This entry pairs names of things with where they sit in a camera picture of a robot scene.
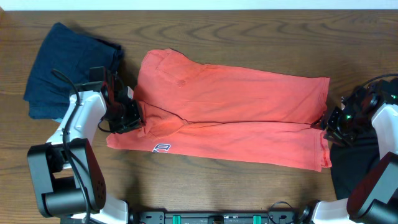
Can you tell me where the orange polo shirt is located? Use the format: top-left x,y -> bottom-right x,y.
106,49 -> 331,171

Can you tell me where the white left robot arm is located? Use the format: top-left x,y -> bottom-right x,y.
27,67 -> 144,224

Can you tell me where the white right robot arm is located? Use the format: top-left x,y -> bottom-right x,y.
295,73 -> 397,223

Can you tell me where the black garment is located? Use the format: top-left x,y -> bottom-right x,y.
330,136 -> 380,200

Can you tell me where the light blue folded garment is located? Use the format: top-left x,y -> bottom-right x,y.
53,118 -> 63,123

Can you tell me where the folded navy blue garment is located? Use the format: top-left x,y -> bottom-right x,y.
24,22 -> 124,119

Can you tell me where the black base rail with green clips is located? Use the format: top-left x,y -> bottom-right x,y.
129,211 -> 296,224

